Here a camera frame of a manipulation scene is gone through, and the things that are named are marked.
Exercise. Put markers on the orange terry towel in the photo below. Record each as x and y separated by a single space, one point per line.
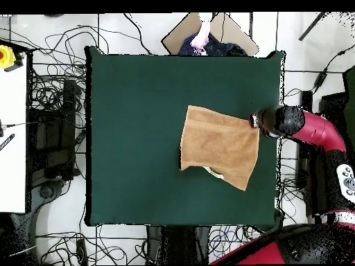
219 138

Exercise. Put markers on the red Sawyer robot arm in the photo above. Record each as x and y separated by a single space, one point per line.
319 130

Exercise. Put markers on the dark green table cloth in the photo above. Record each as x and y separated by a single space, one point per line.
138 110

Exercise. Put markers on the dark blue garment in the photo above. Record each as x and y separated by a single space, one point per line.
222 48

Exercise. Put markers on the pink garment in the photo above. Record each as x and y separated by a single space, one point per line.
202 36

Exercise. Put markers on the brown cardboard box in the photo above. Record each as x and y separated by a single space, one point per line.
238 38

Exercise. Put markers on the grey chair base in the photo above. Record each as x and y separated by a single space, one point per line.
47 191

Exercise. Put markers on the black power strip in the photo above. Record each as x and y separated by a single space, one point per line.
81 250

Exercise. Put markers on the white desk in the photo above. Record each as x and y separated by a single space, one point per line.
12 138

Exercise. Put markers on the black metal bar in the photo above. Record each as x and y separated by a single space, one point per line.
312 26

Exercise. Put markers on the yellow emergency stop button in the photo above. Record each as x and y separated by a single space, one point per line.
5 56

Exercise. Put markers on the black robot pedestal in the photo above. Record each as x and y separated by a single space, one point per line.
177 243

